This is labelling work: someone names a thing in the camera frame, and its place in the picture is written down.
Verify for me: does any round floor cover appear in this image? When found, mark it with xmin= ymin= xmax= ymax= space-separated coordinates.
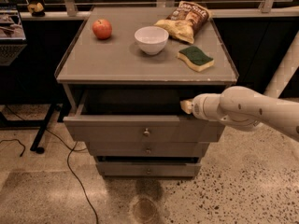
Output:
xmin=131 ymin=197 xmax=157 ymax=224

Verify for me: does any black desk frame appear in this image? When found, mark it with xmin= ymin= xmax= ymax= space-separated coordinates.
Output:
xmin=0 ymin=104 xmax=62 ymax=154

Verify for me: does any grey top drawer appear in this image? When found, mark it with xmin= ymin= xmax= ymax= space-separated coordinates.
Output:
xmin=64 ymin=90 xmax=224 ymax=143

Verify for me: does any short black cable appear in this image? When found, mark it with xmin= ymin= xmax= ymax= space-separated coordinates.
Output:
xmin=0 ymin=138 xmax=27 ymax=158

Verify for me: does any small yellow black object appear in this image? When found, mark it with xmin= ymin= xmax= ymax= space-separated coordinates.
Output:
xmin=27 ymin=2 xmax=45 ymax=17

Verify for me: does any chips bag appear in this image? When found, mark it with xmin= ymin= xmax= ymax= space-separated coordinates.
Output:
xmin=155 ymin=1 xmax=211 ymax=44

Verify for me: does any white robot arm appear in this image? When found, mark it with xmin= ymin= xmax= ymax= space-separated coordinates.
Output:
xmin=180 ymin=33 xmax=299 ymax=141

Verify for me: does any laptop computer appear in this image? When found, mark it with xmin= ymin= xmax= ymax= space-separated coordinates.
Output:
xmin=0 ymin=3 xmax=27 ymax=66

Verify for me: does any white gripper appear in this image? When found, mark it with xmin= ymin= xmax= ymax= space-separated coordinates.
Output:
xmin=180 ymin=93 xmax=222 ymax=121

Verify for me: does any red apple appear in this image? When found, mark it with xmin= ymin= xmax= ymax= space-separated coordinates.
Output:
xmin=92 ymin=19 xmax=112 ymax=39

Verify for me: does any white bowl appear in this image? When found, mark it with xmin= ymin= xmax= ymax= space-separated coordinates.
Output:
xmin=135 ymin=26 xmax=169 ymax=55

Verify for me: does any black floor cable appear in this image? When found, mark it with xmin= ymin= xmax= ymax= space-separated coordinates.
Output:
xmin=6 ymin=105 xmax=100 ymax=224

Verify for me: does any grey drawer cabinet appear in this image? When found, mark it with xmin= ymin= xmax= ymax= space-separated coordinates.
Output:
xmin=57 ymin=7 xmax=238 ymax=167

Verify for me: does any green yellow sponge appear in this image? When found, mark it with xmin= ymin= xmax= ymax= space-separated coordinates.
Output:
xmin=177 ymin=46 xmax=214 ymax=72

